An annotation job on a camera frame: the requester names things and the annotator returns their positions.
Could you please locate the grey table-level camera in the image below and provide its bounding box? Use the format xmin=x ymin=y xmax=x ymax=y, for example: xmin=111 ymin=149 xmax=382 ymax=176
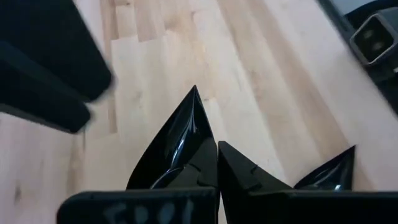
xmin=349 ymin=6 xmax=398 ymax=67

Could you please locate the teardrop black plate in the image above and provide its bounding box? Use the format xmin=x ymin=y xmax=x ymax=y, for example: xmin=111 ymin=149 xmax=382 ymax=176
xmin=126 ymin=85 xmax=215 ymax=190
xmin=294 ymin=145 xmax=356 ymax=191

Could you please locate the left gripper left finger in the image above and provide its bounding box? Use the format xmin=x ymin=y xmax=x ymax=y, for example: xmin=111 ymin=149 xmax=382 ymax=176
xmin=57 ymin=138 xmax=219 ymax=224

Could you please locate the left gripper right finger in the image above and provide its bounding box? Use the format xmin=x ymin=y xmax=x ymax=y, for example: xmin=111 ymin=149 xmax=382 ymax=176
xmin=218 ymin=141 xmax=398 ymax=224

